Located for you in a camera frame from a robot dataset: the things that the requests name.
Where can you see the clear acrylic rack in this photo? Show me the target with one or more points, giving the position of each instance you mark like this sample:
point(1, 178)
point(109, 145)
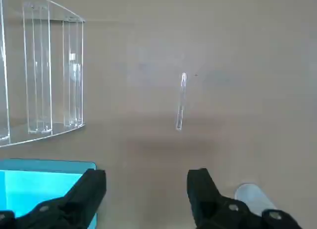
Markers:
point(40, 65)

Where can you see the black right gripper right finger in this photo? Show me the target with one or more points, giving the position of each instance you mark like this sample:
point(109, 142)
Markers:
point(210, 209)

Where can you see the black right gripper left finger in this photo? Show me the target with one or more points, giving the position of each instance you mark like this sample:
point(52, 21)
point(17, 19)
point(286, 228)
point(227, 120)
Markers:
point(74, 206)

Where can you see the clear bottle with blue cap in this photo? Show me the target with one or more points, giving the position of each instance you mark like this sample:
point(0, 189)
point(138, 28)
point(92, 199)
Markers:
point(252, 194)

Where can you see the blue plastic bin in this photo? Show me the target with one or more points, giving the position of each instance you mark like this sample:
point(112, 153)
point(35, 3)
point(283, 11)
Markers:
point(37, 184)

